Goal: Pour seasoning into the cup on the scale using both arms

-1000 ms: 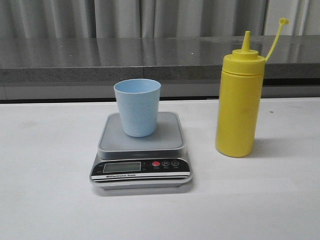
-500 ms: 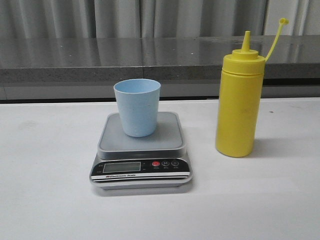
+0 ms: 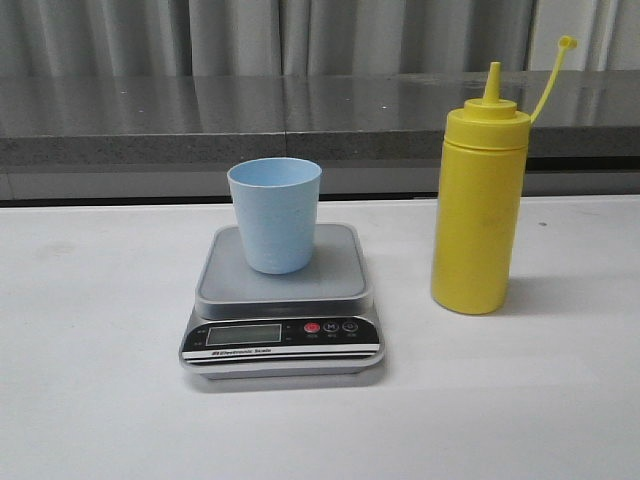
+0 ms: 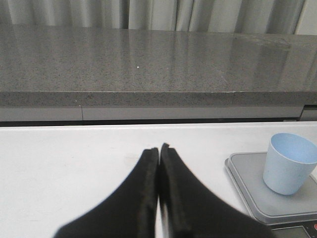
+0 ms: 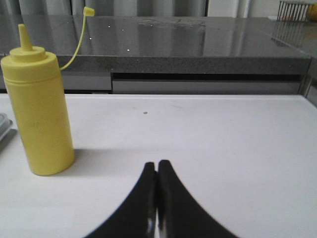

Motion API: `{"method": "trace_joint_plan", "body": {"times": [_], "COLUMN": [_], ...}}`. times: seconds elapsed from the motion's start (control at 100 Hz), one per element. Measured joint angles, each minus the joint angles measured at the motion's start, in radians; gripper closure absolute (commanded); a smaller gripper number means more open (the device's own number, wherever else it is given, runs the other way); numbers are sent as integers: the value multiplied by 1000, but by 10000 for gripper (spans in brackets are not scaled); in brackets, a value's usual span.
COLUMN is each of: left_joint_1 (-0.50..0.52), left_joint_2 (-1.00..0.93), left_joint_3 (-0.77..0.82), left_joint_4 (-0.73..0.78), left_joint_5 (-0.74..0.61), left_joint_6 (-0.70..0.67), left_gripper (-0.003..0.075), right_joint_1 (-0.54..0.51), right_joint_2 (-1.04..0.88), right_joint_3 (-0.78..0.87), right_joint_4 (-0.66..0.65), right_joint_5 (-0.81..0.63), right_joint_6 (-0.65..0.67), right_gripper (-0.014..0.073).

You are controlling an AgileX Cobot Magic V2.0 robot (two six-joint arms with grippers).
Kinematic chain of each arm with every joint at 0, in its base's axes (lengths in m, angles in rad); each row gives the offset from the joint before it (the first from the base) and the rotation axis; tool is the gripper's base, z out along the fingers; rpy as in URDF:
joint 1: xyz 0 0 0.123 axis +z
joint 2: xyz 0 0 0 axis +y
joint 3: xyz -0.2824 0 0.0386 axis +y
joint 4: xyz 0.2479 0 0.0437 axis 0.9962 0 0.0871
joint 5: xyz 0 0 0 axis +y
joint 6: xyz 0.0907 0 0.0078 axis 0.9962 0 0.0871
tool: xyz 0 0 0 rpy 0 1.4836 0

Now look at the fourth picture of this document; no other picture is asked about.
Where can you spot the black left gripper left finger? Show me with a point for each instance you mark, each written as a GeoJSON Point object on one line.
{"type": "Point", "coordinates": [129, 212]}

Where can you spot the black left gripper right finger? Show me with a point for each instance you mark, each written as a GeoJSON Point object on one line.
{"type": "Point", "coordinates": [191, 210]}

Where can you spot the light blue plastic cup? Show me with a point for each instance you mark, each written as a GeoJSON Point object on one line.
{"type": "Point", "coordinates": [290, 159]}

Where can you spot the silver electronic kitchen scale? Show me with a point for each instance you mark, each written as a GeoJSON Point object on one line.
{"type": "Point", "coordinates": [289, 216]}

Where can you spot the grey granite counter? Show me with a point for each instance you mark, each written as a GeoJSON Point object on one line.
{"type": "Point", "coordinates": [69, 74]}

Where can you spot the grey curtain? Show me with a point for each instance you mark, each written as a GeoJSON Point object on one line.
{"type": "Point", "coordinates": [232, 16]}

